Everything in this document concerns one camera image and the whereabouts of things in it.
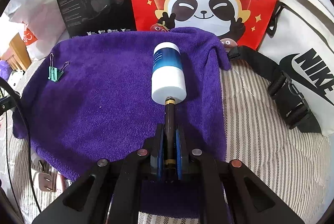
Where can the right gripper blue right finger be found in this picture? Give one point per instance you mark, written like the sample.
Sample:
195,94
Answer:
182,154

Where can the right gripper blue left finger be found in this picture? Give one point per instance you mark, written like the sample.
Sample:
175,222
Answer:
157,152

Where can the black gold tube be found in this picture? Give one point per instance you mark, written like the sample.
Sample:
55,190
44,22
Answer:
169,132

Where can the white blue cylindrical bottle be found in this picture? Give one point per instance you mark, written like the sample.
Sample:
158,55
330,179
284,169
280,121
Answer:
168,79

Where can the white USB wall charger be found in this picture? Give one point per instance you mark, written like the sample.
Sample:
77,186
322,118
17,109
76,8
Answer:
43,178

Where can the striped bed cover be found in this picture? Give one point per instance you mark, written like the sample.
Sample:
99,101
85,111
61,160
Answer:
297,166

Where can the purple towel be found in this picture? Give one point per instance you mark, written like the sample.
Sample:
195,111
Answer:
102,106

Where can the teal binder clip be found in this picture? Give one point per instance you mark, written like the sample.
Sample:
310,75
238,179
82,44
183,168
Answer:
55,74

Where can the white Nike waist bag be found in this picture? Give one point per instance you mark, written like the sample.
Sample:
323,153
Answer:
296,57

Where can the brown patterned box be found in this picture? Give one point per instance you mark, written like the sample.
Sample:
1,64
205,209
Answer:
16,54

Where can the white Miniso shopping bag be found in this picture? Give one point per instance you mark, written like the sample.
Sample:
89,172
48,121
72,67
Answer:
42,22

